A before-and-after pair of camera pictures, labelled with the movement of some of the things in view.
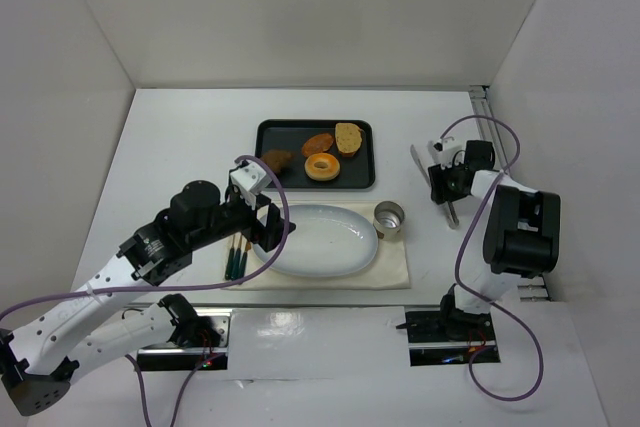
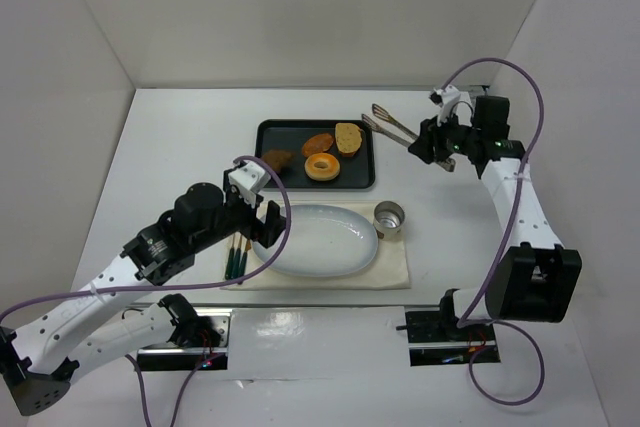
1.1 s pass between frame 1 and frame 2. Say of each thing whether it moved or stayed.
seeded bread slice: stayed
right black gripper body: moved
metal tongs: moved
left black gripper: stayed
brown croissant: stayed
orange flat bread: stayed
